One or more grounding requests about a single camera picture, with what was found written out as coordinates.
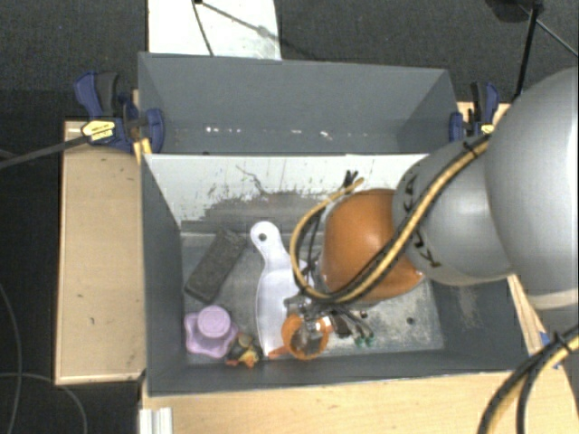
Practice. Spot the orange cup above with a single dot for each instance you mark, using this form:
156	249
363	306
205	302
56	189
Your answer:
289	337

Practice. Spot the dark green flat block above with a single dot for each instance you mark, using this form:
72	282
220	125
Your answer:
215	265

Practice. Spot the pale wood board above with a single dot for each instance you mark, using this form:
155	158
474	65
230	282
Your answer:
101	260

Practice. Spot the white plastic scoop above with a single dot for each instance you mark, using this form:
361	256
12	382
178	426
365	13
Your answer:
273	287

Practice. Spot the purple flower-shaped lid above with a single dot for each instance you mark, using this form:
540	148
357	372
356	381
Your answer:
210	330

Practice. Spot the black and orange toy animal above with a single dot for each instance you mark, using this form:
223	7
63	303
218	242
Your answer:
244	353

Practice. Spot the grey metal bin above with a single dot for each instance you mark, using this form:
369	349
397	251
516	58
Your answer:
289	106

